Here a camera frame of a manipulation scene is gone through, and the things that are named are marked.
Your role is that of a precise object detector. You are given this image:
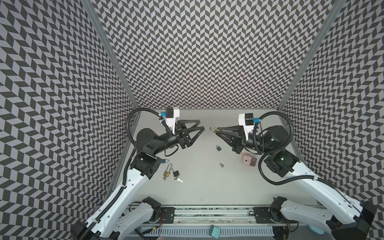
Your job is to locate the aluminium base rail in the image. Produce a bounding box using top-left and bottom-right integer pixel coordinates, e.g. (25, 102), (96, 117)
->
(162, 205), (300, 227)

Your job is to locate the pink pencil sharpener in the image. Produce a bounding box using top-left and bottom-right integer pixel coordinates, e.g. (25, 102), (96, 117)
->
(241, 153), (258, 167)

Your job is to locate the aluminium right corner post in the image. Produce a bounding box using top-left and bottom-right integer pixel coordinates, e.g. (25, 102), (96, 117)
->
(277, 0), (347, 111)

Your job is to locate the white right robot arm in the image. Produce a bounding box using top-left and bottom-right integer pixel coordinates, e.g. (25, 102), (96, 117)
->
(210, 111), (377, 240)

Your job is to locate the small brass padlock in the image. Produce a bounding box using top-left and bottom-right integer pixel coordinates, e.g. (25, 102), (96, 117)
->
(210, 127), (222, 134)

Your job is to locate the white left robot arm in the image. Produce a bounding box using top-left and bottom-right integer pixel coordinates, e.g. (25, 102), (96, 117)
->
(71, 108), (205, 240)

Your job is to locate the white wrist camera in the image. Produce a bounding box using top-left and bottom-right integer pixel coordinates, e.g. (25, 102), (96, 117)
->
(238, 113), (260, 140)
(161, 107), (180, 132)

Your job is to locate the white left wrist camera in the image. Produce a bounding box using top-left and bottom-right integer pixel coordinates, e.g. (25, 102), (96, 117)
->
(161, 107), (180, 132)

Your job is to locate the aluminium corner post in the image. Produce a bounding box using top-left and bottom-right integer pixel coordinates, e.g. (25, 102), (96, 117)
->
(81, 0), (139, 108)
(277, 0), (347, 111)

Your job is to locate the long shackle brass padlock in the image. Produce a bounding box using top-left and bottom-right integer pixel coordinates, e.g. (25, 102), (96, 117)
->
(163, 164), (174, 181)

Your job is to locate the teal square block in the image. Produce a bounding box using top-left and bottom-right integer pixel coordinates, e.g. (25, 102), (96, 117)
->
(209, 225), (221, 239)

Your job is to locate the aluminium left corner post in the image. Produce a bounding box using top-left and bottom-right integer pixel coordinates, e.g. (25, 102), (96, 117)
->
(81, 0), (139, 108)

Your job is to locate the black padlock with keys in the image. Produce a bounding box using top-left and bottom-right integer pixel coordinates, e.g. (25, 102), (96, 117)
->
(173, 171), (184, 183)

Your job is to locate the light blue oval object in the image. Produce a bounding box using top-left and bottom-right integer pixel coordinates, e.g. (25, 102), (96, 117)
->
(308, 226), (325, 235)

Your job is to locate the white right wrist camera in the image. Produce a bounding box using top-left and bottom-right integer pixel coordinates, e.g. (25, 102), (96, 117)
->
(238, 113), (260, 140)

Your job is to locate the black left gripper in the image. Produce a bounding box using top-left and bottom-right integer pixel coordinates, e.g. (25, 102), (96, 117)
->
(151, 118), (205, 155)

